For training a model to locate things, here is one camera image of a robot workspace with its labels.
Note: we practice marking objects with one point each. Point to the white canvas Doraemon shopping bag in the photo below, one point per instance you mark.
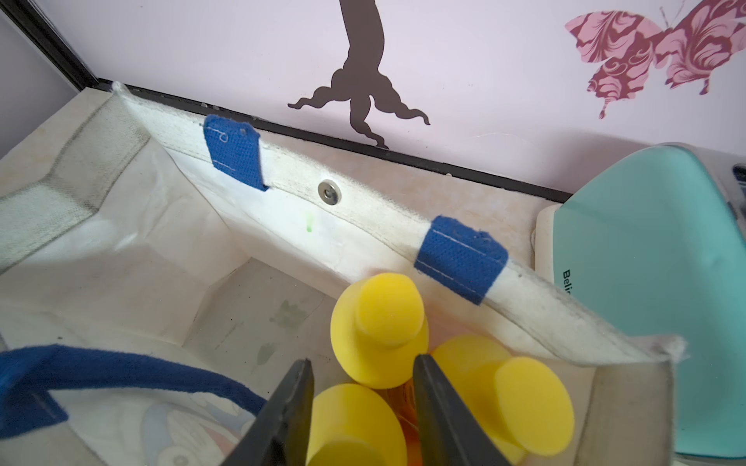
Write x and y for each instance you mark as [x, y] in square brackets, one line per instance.
[162, 270]

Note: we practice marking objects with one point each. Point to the mint green toaster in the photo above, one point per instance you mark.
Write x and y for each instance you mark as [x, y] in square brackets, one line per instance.
[655, 245]

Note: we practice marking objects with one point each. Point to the orange soap bottle yellow cap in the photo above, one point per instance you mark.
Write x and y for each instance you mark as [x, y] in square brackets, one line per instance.
[377, 329]
[355, 425]
[519, 402]

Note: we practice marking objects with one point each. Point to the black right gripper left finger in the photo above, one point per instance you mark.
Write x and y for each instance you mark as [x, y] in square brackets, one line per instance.
[281, 432]

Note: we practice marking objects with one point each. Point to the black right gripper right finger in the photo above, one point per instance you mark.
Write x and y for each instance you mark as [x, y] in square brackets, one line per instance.
[449, 434]

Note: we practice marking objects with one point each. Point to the black corner frame post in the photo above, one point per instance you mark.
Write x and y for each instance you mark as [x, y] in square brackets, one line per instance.
[29, 19]

